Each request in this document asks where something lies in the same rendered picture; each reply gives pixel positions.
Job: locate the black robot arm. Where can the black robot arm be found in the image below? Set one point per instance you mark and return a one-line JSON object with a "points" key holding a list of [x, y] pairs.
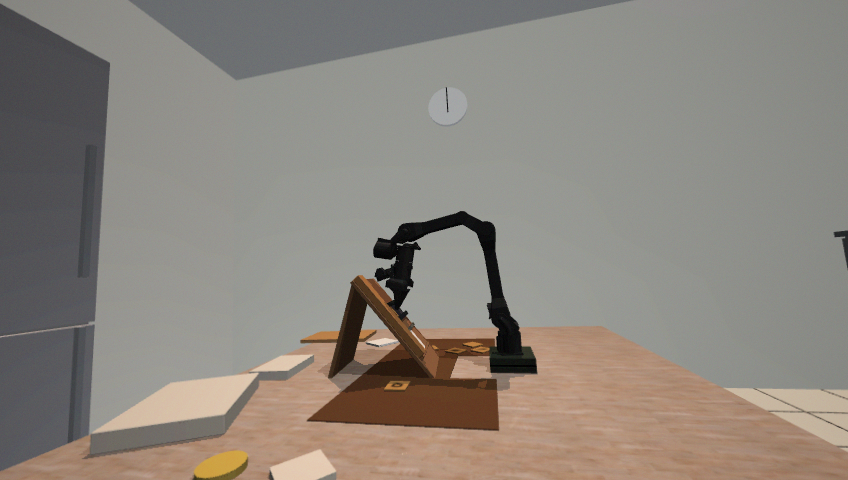
{"points": [[509, 337]]}

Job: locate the tan flat rectangular board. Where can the tan flat rectangular board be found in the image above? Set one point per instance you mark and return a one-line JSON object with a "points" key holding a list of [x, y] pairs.
{"points": [[332, 337]]}

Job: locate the yellow flat disc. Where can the yellow flat disc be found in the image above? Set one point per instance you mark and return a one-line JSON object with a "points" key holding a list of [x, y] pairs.
{"points": [[224, 466]]}

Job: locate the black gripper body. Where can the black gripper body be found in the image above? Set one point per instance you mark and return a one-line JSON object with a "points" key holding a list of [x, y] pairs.
{"points": [[402, 274]]}

